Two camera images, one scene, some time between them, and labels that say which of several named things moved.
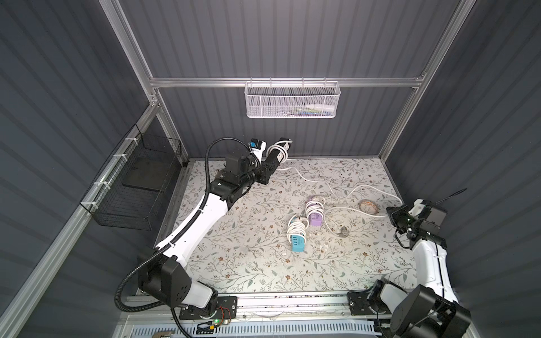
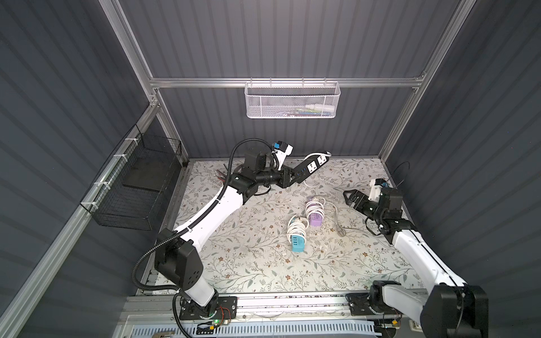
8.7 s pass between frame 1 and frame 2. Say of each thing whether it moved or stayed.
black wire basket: stayed
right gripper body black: moved
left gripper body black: moved
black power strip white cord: moved
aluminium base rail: stayed
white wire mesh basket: stayed
